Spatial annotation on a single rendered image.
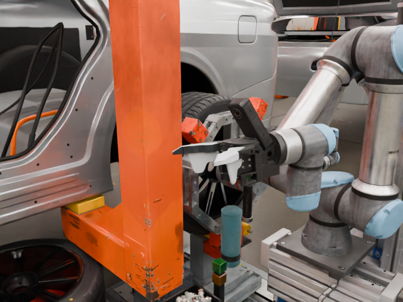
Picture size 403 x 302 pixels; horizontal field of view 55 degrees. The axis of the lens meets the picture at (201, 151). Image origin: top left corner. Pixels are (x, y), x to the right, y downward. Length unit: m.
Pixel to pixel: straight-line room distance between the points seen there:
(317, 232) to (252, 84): 1.40
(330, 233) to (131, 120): 0.70
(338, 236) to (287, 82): 3.20
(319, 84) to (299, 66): 3.18
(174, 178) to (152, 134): 0.20
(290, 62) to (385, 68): 3.28
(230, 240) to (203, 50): 1.00
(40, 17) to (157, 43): 2.38
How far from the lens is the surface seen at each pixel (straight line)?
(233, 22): 2.27
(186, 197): 1.61
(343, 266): 1.20
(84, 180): 1.76
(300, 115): 1.00
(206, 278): 2.10
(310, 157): 0.86
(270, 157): 0.80
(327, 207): 1.17
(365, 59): 1.04
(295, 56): 4.24
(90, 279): 1.69
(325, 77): 1.05
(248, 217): 1.52
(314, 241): 1.23
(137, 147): 1.27
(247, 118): 0.74
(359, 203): 1.10
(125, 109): 1.28
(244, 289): 2.18
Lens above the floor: 1.45
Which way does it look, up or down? 17 degrees down
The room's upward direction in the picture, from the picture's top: straight up
